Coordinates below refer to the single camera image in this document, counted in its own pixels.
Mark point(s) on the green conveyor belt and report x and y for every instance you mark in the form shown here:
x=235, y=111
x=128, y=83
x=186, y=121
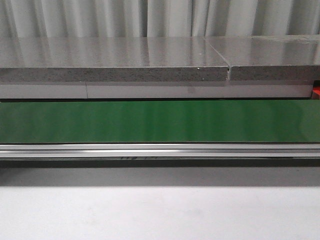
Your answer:
x=160, y=121

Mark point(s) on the grey stone slab left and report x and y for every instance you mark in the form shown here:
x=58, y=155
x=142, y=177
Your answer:
x=110, y=59

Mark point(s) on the grey stone slab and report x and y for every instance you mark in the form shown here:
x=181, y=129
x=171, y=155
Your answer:
x=270, y=58
x=110, y=59

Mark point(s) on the grey stone slab right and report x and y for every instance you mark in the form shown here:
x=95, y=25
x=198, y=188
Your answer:
x=270, y=58

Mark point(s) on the white base panel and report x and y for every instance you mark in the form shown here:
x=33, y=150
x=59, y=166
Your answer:
x=156, y=90

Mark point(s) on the red plastic tray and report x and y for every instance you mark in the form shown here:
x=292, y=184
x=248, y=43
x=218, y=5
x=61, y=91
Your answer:
x=316, y=93

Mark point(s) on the white curtain backdrop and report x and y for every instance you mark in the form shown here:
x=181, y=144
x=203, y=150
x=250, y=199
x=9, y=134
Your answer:
x=158, y=18

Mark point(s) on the aluminium conveyor side rail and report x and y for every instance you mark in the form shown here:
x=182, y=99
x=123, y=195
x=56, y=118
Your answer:
x=162, y=150

